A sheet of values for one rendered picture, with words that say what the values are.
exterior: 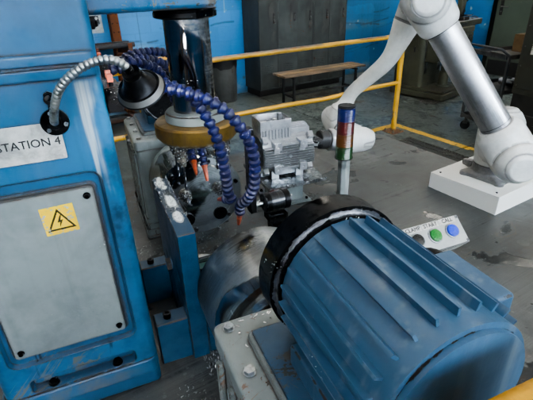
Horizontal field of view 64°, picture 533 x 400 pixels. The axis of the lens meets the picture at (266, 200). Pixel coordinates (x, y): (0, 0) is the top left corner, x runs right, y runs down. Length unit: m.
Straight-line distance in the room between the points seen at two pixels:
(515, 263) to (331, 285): 1.15
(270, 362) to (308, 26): 6.49
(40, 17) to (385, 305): 0.59
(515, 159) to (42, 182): 1.34
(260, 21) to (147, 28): 1.53
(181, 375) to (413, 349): 0.77
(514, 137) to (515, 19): 6.82
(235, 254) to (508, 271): 0.93
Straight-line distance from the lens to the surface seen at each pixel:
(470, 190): 1.81
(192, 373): 1.07
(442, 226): 1.08
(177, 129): 0.89
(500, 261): 1.52
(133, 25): 6.18
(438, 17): 1.45
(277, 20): 6.56
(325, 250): 0.46
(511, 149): 1.59
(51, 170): 0.77
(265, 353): 0.58
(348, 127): 1.47
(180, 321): 1.03
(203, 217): 1.29
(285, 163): 1.58
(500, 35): 8.49
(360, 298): 0.41
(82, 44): 0.72
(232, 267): 0.77
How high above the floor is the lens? 1.60
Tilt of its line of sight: 28 degrees down
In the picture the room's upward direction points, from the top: 2 degrees counter-clockwise
